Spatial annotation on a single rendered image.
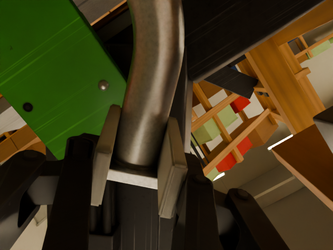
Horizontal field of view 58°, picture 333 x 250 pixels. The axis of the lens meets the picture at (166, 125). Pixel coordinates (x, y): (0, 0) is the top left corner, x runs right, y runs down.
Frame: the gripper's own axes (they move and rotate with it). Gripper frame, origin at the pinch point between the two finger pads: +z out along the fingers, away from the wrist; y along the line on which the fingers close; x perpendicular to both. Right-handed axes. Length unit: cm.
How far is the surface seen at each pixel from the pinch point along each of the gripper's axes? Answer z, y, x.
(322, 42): 791, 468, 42
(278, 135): 800, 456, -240
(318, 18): 50, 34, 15
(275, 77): 83, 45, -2
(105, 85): 14.4, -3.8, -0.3
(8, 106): 26.9, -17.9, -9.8
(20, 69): 14.9, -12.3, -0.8
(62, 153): 14.7, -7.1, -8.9
